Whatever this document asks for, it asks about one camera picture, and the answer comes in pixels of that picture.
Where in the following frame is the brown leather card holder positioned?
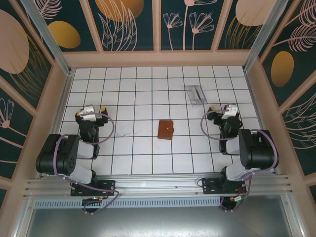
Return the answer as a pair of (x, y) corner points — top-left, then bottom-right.
(158, 119), (175, 141)

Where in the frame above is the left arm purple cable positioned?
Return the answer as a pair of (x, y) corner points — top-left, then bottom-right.
(54, 110), (119, 214)

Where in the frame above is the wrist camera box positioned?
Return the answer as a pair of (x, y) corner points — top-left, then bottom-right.
(221, 103), (239, 120)
(79, 104), (97, 122)

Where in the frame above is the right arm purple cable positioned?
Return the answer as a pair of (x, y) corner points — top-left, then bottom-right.
(200, 110), (279, 213)

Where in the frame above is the black round controller board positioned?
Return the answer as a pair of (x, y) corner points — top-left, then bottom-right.
(81, 197), (109, 214)
(220, 195), (245, 212)

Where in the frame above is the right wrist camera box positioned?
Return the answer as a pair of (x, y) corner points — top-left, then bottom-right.
(221, 103), (239, 120)

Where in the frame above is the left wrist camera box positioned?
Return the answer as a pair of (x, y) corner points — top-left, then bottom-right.
(79, 104), (97, 122)

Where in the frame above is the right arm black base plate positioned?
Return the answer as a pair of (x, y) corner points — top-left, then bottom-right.
(202, 178), (247, 196)

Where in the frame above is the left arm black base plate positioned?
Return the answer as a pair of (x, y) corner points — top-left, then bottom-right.
(71, 179), (117, 197)

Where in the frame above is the clear acrylic card stand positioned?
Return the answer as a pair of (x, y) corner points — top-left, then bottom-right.
(184, 84), (208, 107)

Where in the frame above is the slotted grey cable duct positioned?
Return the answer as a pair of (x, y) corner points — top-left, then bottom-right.
(33, 198), (223, 208)

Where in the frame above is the aluminium mounting rail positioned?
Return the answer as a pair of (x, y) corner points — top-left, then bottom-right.
(23, 174), (294, 198)

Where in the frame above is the grey metal panel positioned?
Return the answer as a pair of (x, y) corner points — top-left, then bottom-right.
(14, 194), (306, 237)

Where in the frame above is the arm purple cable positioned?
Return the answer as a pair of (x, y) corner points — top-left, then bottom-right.
(54, 110), (119, 214)
(200, 110), (279, 213)

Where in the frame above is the aluminium corner post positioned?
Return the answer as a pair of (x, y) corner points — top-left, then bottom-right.
(19, 0), (76, 76)
(243, 0), (289, 73)

